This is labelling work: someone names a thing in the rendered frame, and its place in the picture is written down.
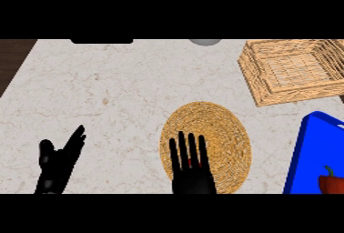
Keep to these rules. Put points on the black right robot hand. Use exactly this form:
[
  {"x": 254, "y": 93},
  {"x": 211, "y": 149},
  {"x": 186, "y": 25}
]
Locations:
[{"x": 193, "y": 179}]

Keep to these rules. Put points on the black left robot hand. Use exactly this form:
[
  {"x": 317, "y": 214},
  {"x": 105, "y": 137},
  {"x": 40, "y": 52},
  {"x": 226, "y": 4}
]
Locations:
[{"x": 56, "y": 164}]

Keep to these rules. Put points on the round woven straw placemat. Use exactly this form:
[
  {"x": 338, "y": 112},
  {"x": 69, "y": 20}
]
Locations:
[{"x": 223, "y": 133}]

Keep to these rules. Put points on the square wicker basket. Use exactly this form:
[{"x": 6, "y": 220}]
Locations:
[{"x": 291, "y": 68}]

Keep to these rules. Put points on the blue cutting board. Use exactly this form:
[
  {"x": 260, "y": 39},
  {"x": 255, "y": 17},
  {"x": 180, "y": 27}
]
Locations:
[{"x": 309, "y": 157}]

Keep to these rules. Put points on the red bell pepper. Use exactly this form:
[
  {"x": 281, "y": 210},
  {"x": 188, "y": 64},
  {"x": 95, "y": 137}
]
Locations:
[{"x": 334, "y": 183}]

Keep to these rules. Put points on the grey round object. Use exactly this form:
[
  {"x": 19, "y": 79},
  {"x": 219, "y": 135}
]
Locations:
[{"x": 205, "y": 42}]

